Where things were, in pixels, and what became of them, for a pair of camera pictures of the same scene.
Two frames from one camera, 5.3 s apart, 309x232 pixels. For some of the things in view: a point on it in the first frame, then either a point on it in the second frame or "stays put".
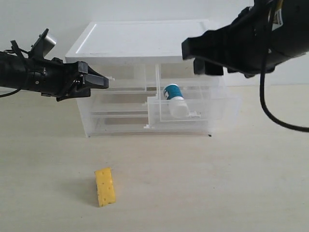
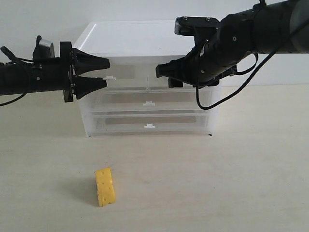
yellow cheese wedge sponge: [105, 192] stays put
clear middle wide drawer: [119, 102] stays put
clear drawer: [191, 103] → [162, 83]
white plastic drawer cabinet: [152, 90] stays put
